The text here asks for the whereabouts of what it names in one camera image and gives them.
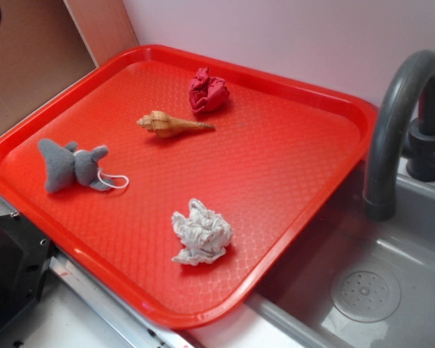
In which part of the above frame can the grey toy sink basin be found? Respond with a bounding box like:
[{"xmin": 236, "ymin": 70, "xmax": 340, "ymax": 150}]
[{"xmin": 188, "ymin": 159, "xmax": 435, "ymax": 348}]

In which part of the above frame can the crumpled red paper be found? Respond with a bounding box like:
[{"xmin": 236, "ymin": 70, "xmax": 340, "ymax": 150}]
[{"xmin": 188, "ymin": 67, "xmax": 230, "ymax": 113}]

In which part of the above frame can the brown spiral seashell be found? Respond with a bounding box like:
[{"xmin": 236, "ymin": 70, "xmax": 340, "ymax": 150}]
[{"xmin": 136, "ymin": 110, "xmax": 216, "ymax": 138}]

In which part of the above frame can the grey toy faucet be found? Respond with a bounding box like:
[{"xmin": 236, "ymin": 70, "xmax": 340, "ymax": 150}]
[{"xmin": 363, "ymin": 50, "xmax": 435, "ymax": 221}]

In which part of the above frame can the grey plush elephant toy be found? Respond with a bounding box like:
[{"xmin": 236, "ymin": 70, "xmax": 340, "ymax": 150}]
[{"xmin": 38, "ymin": 138, "xmax": 130, "ymax": 194}]

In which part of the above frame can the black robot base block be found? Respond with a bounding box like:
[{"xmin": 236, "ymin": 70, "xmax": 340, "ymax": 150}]
[{"xmin": 0, "ymin": 215, "xmax": 53, "ymax": 332}]

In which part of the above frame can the brown cardboard panel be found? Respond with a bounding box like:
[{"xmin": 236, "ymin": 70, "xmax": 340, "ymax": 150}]
[{"xmin": 0, "ymin": 1, "xmax": 138, "ymax": 136}]

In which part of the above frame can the red plastic tray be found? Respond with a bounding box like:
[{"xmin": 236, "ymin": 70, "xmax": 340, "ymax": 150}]
[{"xmin": 0, "ymin": 46, "xmax": 377, "ymax": 329}]

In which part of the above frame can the crumpled white paper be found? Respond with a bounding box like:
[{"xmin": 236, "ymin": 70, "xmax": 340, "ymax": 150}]
[{"xmin": 171, "ymin": 199, "xmax": 233, "ymax": 266}]

